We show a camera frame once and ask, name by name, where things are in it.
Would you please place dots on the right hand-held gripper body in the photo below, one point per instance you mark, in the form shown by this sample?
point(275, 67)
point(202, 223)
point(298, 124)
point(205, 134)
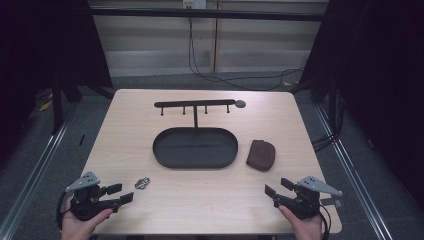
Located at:
point(305, 200)

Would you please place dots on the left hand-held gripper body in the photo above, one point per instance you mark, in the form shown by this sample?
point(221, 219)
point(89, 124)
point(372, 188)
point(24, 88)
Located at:
point(87, 200)

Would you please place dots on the brown wallet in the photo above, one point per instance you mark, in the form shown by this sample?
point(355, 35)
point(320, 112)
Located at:
point(261, 155)

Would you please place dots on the black hook rack with tray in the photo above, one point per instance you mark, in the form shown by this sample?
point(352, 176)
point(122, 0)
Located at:
point(186, 148)

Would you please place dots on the person's right hand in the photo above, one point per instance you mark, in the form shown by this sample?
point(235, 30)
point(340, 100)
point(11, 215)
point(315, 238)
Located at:
point(305, 228)

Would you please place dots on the person's left hand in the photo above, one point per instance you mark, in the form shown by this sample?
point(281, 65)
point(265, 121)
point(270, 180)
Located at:
point(78, 228)

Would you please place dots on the grey tape piece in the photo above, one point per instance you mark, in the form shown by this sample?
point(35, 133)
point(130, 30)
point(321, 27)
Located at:
point(333, 202)

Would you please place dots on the small black floor object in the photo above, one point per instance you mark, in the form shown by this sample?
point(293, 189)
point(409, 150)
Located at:
point(81, 139)

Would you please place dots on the yellow floor tape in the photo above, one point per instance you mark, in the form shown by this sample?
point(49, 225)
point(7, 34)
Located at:
point(45, 106)

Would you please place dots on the black curtain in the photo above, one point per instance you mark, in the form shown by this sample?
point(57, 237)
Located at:
point(46, 50)
point(376, 83)

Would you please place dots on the black horizontal beam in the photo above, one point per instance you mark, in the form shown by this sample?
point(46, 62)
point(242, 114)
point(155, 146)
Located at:
point(206, 14)

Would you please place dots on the aluminium floor rail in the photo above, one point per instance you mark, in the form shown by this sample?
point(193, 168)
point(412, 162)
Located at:
point(30, 186)
point(356, 186)

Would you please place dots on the white wall outlet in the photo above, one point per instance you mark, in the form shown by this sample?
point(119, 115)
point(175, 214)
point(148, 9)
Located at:
point(195, 3)

